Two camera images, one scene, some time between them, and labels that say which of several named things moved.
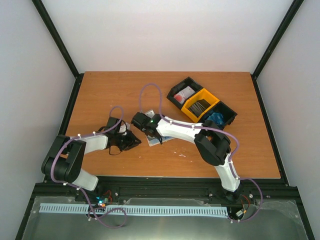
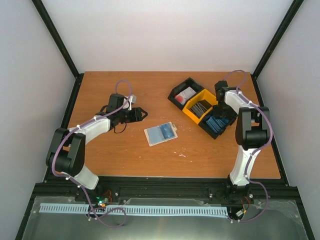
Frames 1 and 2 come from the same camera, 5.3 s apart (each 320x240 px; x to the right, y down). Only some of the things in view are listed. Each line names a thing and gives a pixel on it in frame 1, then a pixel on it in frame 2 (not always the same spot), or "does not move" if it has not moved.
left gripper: [131, 143] -> [136, 116]
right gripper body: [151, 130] -> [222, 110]
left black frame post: [45, 16] does not move
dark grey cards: [198, 107] does not move
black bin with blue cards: [219, 117] does not move
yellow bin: [203, 94] does not move
